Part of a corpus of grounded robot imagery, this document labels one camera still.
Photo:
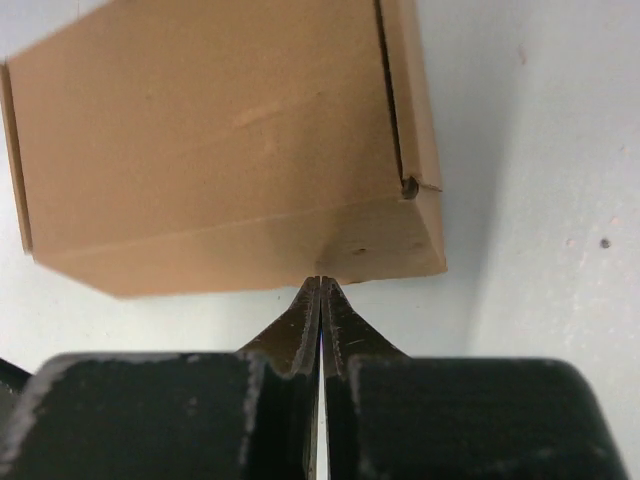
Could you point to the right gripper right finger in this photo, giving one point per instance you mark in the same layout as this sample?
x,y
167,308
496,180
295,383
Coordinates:
x,y
392,416

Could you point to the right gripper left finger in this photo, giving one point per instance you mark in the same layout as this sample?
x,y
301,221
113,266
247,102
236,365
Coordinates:
x,y
248,414

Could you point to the brown cardboard box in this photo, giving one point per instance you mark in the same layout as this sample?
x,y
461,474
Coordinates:
x,y
170,147

